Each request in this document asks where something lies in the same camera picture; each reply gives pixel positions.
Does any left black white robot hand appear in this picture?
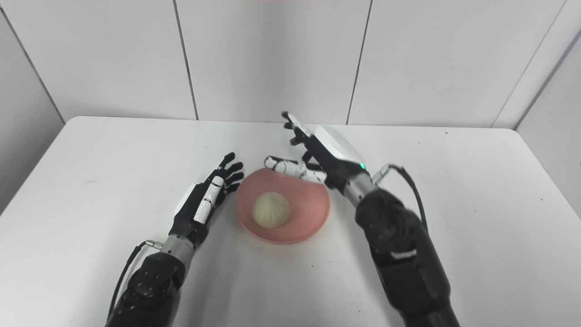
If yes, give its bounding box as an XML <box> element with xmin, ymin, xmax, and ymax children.
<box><xmin>169</xmin><ymin>152</ymin><xmax>245</xmax><ymax>250</ymax></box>

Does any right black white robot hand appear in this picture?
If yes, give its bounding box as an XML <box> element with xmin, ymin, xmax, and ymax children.
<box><xmin>263</xmin><ymin>111</ymin><xmax>369</xmax><ymax>196</ymax></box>

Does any pink round plate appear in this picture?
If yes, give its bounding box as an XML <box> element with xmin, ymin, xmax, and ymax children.
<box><xmin>234</xmin><ymin>167</ymin><xmax>331</xmax><ymax>245</ymax></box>

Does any cream steamed bun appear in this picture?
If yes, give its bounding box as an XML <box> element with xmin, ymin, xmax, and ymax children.
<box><xmin>252</xmin><ymin>191</ymin><xmax>291</xmax><ymax>229</ymax></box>

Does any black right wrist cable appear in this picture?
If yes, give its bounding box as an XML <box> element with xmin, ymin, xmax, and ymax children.
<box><xmin>373</xmin><ymin>164</ymin><xmax>429</xmax><ymax>232</ymax></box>

